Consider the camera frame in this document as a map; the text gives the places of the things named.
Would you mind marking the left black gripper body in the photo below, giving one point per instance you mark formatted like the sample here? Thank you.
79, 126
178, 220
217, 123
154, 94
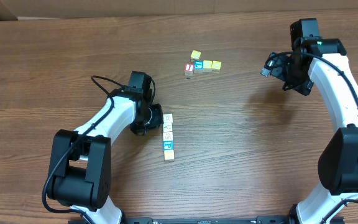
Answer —
156, 115

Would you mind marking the blue letter block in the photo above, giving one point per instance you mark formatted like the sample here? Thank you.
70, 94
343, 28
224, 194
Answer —
167, 145
198, 66

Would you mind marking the yellow block row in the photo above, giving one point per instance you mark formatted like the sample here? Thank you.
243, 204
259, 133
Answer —
207, 66
216, 66

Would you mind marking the yellow block top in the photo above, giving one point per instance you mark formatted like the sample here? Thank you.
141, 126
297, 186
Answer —
195, 55

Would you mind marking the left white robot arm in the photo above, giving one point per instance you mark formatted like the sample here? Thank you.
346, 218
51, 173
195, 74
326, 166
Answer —
79, 173

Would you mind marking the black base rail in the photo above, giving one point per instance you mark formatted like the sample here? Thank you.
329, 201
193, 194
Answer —
257, 220

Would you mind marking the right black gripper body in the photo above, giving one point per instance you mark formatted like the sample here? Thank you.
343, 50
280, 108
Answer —
282, 72

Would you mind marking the white block red base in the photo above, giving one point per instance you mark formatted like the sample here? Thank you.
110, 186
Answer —
167, 127

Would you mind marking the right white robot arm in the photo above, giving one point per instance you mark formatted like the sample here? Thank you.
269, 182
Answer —
315, 61

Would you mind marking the white block wavy pattern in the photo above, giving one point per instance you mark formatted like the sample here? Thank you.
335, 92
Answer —
167, 136

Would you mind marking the red letter block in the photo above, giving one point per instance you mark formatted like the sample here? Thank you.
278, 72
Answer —
189, 69

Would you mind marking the yellow block right row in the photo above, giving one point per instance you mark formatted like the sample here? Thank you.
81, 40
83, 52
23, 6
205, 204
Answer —
216, 66

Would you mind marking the white block green pattern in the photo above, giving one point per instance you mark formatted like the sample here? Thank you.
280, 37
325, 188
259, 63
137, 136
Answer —
167, 118

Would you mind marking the yellow block middle row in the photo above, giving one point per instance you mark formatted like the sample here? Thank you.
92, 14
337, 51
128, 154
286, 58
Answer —
207, 66

